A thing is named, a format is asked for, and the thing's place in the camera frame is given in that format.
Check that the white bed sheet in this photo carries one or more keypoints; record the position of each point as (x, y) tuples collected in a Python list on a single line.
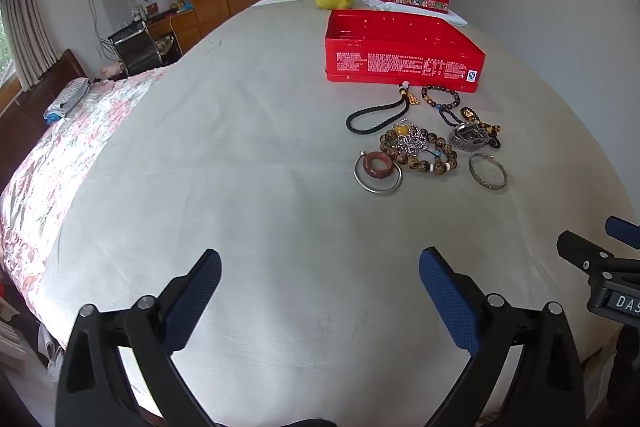
[(225, 157)]

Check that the silver filigree cuff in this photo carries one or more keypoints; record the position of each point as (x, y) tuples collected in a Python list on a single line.
[(467, 138)]

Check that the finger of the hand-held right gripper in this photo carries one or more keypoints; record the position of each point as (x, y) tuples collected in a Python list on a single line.
[(580, 252), (625, 232)]

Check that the black countertop oven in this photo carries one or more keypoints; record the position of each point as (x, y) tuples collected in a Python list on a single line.
[(135, 49)]

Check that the carved silver bangle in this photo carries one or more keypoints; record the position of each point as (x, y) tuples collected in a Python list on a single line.
[(471, 170)]

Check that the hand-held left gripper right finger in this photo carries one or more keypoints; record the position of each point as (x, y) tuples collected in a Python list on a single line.
[(447, 302)]

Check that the red agate bangle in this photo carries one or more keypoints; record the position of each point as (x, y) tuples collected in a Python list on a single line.
[(367, 167)]

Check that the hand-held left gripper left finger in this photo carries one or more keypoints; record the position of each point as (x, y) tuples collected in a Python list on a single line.
[(195, 302)]

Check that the thin silver bangle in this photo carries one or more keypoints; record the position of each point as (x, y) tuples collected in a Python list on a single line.
[(380, 193)]

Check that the dark wooden headboard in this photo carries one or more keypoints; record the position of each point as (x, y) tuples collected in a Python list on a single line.
[(30, 107)]

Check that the red tin box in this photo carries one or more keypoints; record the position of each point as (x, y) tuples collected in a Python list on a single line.
[(400, 64)]

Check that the wooden desk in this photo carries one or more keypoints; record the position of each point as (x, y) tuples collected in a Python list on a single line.
[(180, 27)]

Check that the floral blanket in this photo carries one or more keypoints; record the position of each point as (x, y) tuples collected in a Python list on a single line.
[(65, 147)]

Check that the beige curtain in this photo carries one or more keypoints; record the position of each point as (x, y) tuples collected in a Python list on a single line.
[(30, 22)]

